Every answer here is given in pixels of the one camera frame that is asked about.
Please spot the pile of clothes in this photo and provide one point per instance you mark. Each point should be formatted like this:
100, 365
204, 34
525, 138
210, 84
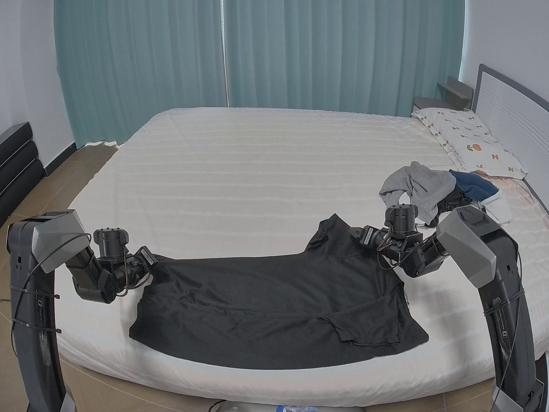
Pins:
424, 187

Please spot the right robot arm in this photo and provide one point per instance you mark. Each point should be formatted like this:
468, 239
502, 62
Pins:
476, 247

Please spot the bed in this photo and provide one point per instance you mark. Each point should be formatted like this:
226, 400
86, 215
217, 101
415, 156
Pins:
257, 165

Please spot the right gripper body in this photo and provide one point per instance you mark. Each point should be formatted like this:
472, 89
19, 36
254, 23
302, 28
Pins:
371, 237

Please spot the black T-shirt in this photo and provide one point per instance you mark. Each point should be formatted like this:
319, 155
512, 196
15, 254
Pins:
278, 307

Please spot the white printed pillow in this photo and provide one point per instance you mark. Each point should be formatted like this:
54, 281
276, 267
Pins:
467, 140

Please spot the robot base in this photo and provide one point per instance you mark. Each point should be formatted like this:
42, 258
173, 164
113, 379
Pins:
296, 407

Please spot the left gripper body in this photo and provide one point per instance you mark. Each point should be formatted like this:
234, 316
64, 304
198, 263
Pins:
139, 262

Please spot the grey bedside table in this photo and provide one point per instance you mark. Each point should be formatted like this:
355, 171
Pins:
450, 95

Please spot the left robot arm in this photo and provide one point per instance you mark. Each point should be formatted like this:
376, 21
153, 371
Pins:
51, 238

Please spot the black chest of drawers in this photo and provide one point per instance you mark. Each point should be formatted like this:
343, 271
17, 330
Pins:
17, 165

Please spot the blue-green curtain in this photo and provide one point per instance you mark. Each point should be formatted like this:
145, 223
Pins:
343, 37
141, 58

